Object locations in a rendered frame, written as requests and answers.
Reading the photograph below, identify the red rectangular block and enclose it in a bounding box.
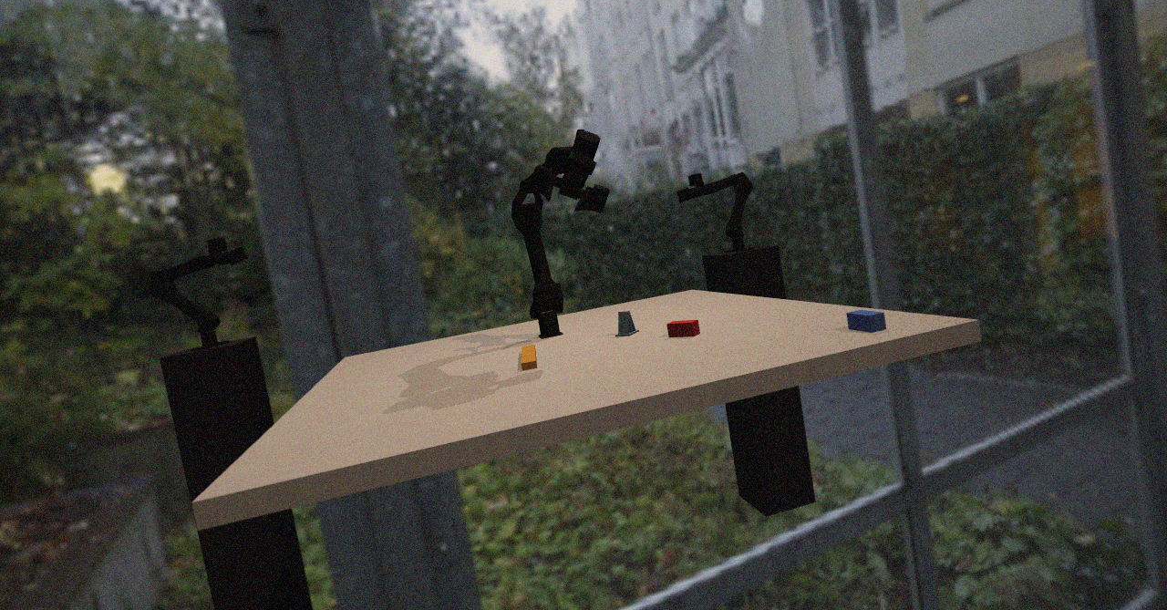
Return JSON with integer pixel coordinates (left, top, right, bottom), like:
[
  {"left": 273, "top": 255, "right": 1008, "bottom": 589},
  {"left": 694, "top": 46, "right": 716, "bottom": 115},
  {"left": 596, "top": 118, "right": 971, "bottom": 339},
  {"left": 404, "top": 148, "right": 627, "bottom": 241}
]
[{"left": 666, "top": 320, "right": 700, "bottom": 337}]

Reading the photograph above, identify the orange bar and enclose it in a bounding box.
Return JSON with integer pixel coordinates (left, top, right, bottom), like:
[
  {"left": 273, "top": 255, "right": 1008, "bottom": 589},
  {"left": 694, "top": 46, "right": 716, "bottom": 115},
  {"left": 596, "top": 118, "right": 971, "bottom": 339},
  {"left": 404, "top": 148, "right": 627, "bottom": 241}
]
[{"left": 522, "top": 345, "right": 537, "bottom": 371}]

